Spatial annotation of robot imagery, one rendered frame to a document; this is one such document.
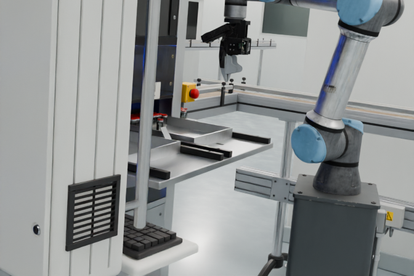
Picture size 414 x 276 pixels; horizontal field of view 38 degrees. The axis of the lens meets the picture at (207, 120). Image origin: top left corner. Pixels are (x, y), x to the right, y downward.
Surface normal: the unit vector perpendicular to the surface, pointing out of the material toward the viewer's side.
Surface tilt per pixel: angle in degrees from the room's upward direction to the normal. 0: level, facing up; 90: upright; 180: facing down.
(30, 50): 90
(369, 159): 90
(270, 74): 90
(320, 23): 90
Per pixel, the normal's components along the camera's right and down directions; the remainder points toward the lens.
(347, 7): -0.67, -0.05
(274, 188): -0.50, 0.11
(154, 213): 0.86, 0.16
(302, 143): -0.74, 0.18
